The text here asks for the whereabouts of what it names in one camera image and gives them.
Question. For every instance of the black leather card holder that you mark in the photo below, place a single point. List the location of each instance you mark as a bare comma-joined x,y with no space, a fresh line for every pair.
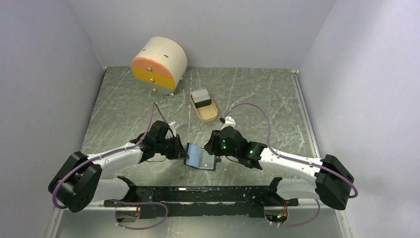
199,158

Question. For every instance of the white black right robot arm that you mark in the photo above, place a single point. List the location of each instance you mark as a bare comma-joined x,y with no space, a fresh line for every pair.
282,162

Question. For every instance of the stack of credit cards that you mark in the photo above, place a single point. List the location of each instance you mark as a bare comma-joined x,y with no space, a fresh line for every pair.
201,98

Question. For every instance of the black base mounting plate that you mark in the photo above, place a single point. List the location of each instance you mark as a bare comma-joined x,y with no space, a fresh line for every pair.
152,202

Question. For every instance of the cream mini drawer cabinet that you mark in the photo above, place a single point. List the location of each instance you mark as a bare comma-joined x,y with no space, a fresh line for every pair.
160,65

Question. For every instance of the beige oval plastic tray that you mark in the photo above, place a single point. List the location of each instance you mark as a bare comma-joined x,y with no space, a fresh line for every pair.
206,114

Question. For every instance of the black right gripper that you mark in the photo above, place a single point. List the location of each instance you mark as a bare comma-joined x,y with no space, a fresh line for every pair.
212,147

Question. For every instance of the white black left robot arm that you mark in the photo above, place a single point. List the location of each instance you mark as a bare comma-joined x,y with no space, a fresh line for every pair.
87,178

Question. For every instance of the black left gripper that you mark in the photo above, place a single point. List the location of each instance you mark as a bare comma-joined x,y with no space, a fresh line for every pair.
179,152

